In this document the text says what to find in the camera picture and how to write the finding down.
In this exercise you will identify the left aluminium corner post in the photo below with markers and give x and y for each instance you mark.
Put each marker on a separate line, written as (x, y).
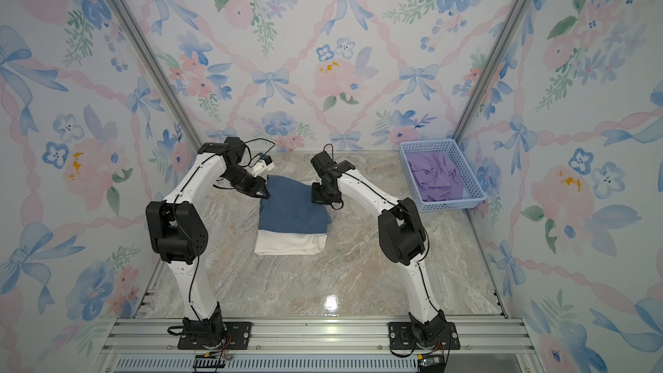
(147, 55)

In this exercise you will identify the blue t-shirt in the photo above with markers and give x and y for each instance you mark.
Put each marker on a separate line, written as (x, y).
(289, 208)

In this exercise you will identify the purple t-shirt in basket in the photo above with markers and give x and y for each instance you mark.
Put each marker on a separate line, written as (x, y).
(436, 176)

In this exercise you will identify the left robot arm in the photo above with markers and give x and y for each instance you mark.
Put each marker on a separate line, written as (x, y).
(179, 237)

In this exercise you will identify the right aluminium corner post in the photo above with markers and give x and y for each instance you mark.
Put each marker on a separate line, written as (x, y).
(500, 48)

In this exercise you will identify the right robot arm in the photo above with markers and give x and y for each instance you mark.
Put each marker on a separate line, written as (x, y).
(402, 239)

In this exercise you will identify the light blue plastic basket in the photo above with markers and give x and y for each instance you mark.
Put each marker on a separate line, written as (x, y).
(472, 193)

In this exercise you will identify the small green circuit board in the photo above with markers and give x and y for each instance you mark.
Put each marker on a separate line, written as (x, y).
(431, 364)

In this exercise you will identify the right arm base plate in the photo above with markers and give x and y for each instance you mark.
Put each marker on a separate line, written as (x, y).
(408, 336)

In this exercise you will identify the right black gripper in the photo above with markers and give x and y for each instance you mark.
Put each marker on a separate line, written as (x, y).
(318, 197)

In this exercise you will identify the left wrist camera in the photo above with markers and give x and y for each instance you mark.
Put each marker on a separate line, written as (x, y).
(263, 165)

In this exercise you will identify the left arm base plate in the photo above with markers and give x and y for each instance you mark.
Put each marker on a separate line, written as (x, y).
(200, 336)

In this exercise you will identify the aluminium corner post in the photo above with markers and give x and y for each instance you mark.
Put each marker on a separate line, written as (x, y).
(500, 48)
(147, 55)

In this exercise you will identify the white t-shirt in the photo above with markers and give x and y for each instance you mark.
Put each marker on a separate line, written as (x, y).
(283, 244)

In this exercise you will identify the aluminium front rail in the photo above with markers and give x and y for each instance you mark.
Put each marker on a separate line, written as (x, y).
(355, 344)

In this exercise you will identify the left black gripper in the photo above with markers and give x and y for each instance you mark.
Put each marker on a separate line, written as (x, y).
(256, 190)

